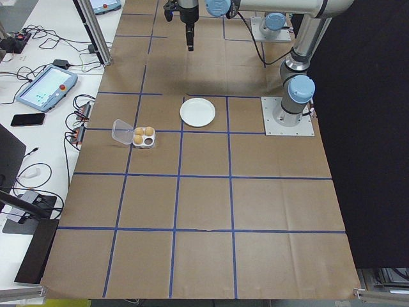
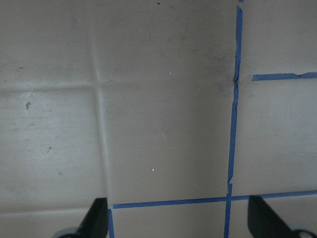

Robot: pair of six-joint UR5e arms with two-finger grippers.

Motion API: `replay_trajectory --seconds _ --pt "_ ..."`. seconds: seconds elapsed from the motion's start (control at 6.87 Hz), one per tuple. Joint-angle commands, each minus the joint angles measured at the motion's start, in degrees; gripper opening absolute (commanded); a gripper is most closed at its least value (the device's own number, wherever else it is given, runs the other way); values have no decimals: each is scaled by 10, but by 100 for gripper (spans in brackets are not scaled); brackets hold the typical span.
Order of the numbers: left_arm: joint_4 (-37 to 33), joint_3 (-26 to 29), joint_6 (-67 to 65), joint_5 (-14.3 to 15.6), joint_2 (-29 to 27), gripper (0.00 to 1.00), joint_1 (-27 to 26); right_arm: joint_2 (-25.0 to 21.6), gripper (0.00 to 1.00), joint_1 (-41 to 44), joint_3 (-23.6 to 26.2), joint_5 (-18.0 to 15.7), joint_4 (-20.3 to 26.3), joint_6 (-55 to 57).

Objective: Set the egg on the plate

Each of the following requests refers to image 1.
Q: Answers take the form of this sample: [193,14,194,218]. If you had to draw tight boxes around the white round plate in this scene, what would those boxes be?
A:
[179,97,217,128]

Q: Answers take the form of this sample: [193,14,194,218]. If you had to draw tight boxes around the clear plastic egg carton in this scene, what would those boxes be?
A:
[111,118,157,150]

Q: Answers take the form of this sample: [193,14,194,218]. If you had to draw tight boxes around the blue grey teach pendant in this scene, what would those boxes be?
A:
[90,0,122,15]
[15,63,79,113]

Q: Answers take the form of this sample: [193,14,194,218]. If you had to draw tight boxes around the black device box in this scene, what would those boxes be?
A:
[0,36,25,54]

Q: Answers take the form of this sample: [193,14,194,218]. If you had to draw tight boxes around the black smartphone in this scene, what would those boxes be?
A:
[10,113,46,128]

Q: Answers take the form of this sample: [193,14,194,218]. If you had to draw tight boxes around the black monitor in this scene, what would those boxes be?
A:
[0,123,27,194]

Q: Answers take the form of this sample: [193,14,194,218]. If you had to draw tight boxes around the grey usb hub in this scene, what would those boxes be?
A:
[6,207,33,224]

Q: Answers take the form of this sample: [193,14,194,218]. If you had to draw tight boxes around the grey stand base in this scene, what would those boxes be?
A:
[3,217,39,236]

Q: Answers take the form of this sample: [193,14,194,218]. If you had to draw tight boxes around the dark flat panel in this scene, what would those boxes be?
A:
[14,219,60,285]

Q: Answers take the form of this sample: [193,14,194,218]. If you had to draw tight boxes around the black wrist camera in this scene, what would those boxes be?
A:
[164,0,176,22]

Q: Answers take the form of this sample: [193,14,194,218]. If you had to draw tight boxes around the black arm hanging cable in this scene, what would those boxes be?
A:
[225,8,293,68]

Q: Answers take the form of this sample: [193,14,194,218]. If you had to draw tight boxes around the aluminium profile post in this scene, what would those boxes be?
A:
[72,0,113,67]

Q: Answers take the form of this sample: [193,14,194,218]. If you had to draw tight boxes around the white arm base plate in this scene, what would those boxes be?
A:
[261,95,316,138]
[250,15,293,43]

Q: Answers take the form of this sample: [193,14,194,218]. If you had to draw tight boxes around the black adapter cable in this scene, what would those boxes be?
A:
[68,52,106,73]
[41,30,96,54]

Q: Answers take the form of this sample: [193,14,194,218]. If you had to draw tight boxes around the black orange cable hub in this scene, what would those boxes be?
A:
[78,101,92,121]
[72,125,86,144]

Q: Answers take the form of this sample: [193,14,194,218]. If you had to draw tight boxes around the black hub cable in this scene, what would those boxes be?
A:
[65,93,96,129]
[63,126,82,153]

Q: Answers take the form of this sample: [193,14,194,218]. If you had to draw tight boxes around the black pendant cable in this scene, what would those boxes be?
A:
[0,63,49,106]

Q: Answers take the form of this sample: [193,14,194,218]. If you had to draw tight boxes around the black charger cable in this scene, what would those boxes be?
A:
[11,161,54,198]

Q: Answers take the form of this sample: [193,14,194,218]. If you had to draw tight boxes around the black frame cover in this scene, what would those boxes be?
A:
[311,0,409,269]

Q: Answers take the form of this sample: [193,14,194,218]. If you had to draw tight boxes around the metal frame bars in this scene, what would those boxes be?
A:
[357,267,409,290]

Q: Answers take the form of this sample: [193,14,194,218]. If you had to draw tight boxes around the aluminium table corner rail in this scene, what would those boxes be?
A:
[353,287,409,303]
[0,285,47,307]

